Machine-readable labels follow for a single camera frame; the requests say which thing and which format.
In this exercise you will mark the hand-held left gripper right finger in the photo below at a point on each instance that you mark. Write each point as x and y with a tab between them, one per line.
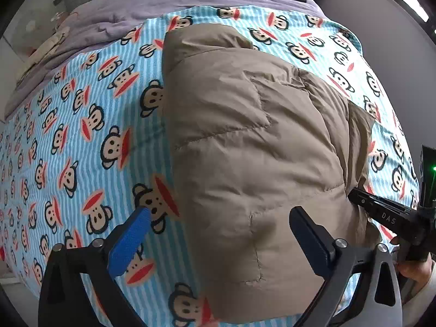
308	242

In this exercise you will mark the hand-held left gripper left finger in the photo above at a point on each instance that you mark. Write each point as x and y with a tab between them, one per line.
131	242

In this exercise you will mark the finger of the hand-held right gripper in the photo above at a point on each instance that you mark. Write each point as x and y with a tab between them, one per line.
381	213

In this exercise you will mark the taupe puffer jacket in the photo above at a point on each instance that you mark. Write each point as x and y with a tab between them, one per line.
255	143

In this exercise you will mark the person's right forearm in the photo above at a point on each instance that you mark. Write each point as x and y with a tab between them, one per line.
420	301

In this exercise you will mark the person's right hand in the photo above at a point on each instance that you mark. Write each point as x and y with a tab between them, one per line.
414	270

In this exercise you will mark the blue striped monkey print blanket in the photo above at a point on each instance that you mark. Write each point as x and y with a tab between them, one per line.
85	109

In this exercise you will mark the white patterned cloth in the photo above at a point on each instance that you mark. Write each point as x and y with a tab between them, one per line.
51	46

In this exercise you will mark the lavender bedsheet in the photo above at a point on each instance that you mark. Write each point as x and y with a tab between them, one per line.
153	0

